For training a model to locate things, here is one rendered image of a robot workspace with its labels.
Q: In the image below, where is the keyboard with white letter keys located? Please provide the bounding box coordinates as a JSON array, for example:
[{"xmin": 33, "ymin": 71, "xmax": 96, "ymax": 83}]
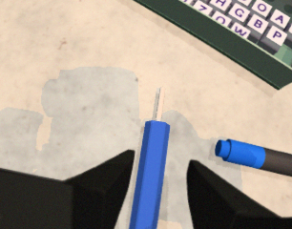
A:
[{"xmin": 132, "ymin": 0, "xmax": 292, "ymax": 91}]

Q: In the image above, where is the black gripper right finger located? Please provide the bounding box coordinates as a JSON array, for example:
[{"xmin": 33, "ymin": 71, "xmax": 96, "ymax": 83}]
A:
[{"xmin": 186, "ymin": 160, "xmax": 292, "ymax": 229}]

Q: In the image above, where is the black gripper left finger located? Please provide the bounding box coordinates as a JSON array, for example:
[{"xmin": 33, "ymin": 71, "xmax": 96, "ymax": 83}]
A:
[{"xmin": 0, "ymin": 150, "xmax": 136, "ymax": 229}]

